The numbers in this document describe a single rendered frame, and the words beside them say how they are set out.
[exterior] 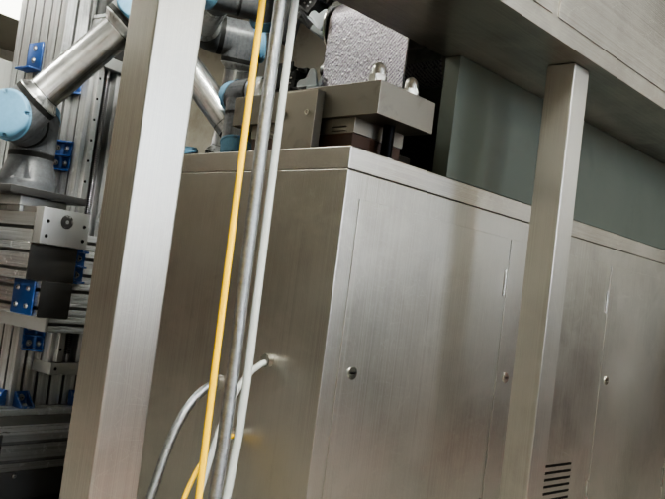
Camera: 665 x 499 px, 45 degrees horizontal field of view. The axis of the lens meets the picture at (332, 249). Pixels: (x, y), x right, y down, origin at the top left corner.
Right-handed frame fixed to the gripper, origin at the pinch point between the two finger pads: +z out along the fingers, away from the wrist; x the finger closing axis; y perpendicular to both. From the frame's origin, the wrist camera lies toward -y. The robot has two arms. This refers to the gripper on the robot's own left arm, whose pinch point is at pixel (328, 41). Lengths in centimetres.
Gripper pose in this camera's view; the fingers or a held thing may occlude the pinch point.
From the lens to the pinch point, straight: 192.7
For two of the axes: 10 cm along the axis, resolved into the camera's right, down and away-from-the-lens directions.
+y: 5.6, -7.2, -4.0
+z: 4.7, 6.8, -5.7
